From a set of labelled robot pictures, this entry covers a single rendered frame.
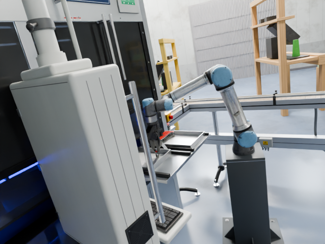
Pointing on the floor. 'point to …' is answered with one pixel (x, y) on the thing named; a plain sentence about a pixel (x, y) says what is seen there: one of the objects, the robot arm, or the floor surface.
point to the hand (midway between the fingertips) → (155, 150)
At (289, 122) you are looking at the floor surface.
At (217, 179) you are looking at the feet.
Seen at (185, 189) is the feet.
